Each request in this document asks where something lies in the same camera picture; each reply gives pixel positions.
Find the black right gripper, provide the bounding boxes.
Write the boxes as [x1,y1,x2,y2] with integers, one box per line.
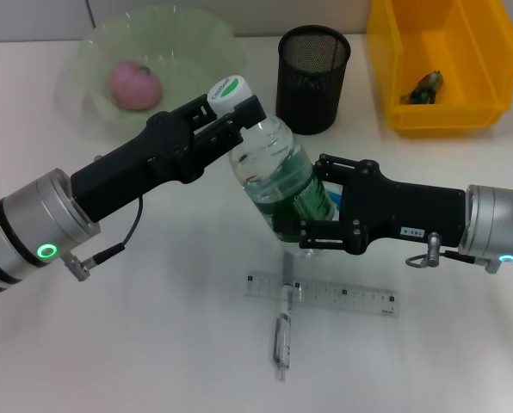
[298,152,468,255]

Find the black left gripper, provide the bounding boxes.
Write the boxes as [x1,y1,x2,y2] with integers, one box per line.
[69,95,267,225]

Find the blue scissors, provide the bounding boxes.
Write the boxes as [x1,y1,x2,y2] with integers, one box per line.
[324,184,346,216]

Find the clear water bottle green label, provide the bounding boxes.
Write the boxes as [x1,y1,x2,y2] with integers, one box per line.
[207,76,340,259]

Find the pink toy peach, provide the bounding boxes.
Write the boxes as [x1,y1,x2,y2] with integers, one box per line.
[109,59,163,112]

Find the green plastic wrapper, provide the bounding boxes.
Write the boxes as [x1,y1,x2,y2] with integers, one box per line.
[400,71,445,104]

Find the black mesh pen holder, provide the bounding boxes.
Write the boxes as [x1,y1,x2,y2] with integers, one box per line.
[275,24,352,135]

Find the clear plastic ruler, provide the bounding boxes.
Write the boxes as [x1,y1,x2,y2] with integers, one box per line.
[244,270,400,318]

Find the silver ballpoint pen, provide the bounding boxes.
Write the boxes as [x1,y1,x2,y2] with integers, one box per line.
[269,253,296,382]

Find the translucent green plastic bowl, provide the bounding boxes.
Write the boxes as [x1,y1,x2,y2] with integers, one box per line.
[56,4,249,143]

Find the yellow plastic storage bin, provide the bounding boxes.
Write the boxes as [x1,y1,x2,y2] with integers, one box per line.
[366,0,513,138]

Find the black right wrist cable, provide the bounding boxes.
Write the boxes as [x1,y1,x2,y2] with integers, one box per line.
[405,231,505,274]

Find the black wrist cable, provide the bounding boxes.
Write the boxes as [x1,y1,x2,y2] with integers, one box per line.
[405,231,505,274]
[62,195,145,284]

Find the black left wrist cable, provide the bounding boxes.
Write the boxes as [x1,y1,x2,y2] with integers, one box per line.
[62,195,145,284]

